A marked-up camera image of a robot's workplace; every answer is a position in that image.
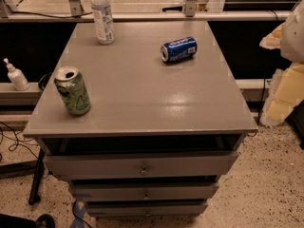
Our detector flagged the foam padded gripper finger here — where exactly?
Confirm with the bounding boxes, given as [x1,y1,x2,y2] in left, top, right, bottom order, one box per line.
[259,24,284,49]
[260,63,304,126]

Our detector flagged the green soda can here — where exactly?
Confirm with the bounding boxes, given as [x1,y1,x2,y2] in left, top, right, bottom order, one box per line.
[54,66,91,116]

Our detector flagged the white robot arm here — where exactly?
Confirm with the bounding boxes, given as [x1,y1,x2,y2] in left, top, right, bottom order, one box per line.
[259,0,304,126]

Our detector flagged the blue Pepsi can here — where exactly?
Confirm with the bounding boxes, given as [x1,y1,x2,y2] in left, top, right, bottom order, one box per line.
[161,36,198,63]

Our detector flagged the middle grey drawer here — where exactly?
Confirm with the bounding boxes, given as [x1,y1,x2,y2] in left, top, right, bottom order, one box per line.
[69,182,219,201]

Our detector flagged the grey drawer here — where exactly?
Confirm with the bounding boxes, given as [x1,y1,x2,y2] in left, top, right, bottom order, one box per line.
[69,182,219,201]
[86,202,207,217]
[45,151,238,181]

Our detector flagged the grey drawer cabinet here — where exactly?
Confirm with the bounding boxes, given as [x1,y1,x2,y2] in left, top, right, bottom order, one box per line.
[25,22,257,208]

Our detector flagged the clear plastic water bottle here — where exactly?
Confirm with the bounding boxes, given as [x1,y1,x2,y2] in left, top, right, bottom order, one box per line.
[91,0,115,45]

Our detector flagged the bottom grey drawer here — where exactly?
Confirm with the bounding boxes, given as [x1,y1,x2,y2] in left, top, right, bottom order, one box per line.
[86,202,207,217]

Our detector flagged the top grey drawer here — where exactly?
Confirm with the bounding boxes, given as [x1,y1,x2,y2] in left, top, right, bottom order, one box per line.
[45,151,238,181]

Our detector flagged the white pump dispenser bottle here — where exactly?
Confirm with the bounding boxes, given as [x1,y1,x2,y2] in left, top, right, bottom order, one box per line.
[4,58,29,91]

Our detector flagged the black stand leg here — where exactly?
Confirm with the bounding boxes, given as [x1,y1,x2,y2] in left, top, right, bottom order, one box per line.
[28,150,45,205]

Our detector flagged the metal frame rail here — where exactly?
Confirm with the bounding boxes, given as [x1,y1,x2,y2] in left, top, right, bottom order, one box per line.
[0,10,291,23]

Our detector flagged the black floor cables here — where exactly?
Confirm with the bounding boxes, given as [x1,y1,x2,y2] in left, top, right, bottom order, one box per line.
[0,121,40,163]

